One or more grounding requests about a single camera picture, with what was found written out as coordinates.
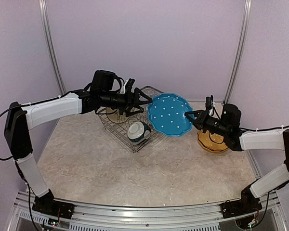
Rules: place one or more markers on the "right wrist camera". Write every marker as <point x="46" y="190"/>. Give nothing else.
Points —
<point x="209" y="105"/>

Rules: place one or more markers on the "aluminium front rail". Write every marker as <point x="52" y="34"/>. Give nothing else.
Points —
<point x="92" y="217"/>

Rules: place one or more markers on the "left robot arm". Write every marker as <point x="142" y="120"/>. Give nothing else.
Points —
<point x="105" y="90"/>

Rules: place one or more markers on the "metal wire dish rack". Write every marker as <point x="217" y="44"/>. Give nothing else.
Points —
<point x="118" y="132"/>

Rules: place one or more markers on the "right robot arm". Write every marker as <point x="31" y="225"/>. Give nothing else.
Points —
<point x="238" y="139"/>

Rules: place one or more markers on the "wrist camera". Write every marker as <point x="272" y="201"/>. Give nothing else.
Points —
<point x="209" y="105"/>
<point x="127" y="85"/>

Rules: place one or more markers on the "yellow dotted plate front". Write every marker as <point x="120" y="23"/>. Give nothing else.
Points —
<point x="212" y="147"/>

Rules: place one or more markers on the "clear drinking glass right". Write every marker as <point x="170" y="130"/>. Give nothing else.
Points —
<point x="150" y="92"/>

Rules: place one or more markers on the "aluminium frame post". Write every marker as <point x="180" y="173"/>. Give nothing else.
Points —
<point x="50" y="46"/>
<point x="239" y="50"/>

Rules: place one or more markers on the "blue white bowl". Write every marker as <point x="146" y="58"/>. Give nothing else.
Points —
<point x="138" y="131"/>

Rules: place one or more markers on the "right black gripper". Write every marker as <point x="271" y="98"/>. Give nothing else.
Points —
<point x="202" y="118"/>

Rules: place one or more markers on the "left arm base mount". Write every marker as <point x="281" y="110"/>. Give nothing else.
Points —
<point x="56" y="209"/>

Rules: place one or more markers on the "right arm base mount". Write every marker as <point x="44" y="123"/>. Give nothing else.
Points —
<point x="237" y="208"/>

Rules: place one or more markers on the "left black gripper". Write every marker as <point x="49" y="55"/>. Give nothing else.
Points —
<point x="130" y="103"/>

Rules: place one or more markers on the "left aluminium frame post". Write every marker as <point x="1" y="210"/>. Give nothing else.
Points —
<point x="50" y="46"/>

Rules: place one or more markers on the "right aluminium frame post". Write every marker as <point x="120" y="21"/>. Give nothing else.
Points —
<point x="239" y="50"/>

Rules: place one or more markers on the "blue dotted plate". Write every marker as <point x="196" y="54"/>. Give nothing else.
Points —
<point x="166" y="113"/>

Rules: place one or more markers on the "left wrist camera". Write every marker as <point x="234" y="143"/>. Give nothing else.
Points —
<point x="127" y="85"/>

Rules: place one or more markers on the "yellow dotted plate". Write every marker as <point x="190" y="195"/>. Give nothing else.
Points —
<point x="212" y="147"/>
<point x="209" y="136"/>

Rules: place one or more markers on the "beige patterned plate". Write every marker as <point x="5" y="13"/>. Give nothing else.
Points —
<point x="114" y="116"/>

